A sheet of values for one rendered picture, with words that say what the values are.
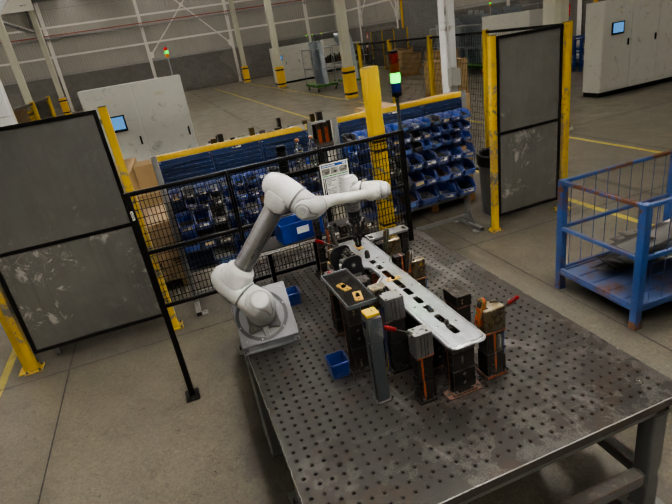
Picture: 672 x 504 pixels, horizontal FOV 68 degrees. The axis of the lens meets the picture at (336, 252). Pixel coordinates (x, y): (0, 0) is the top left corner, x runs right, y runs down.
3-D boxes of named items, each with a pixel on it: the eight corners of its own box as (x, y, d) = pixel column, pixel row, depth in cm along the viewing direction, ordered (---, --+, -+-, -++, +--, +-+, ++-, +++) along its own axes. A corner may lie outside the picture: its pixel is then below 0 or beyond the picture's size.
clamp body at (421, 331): (442, 400, 221) (437, 331, 206) (420, 409, 218) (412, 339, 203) (431, 387, 229) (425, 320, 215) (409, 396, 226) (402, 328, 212)
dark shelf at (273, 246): (374, 225, 344) (373, 221, 342) (246, 261, 320) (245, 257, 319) (361, 216, 363) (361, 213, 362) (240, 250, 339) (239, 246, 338)
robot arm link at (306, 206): (332, 201, 247) (310, 185, 249) (317, 208, 231) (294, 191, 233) (320, 222, 253) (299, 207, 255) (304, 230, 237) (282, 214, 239)
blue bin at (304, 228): (325, 232, 337) (322, 214, 332) (283, 245, 327) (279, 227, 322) (316, 226, 351) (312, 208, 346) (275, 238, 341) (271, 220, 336)
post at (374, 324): (393, 400, 225) (382, 316, 208) (378, 405, 223) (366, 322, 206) (386, 390, 232) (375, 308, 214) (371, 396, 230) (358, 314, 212)
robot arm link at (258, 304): (263, 332, 271) (262, 321, 251) (237, 312, 274) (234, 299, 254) (282, 309, 277) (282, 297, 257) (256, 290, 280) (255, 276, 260)
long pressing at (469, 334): (495, 336, 209) (495, 333, 208) (448, 354, 203) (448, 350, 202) (364, 237, 330) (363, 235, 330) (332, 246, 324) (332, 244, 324)
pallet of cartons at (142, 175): (186, 243, 665) (163, 166, 624) (123, 258, 648) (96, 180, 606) (183, 218, 772) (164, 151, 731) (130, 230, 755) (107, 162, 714)
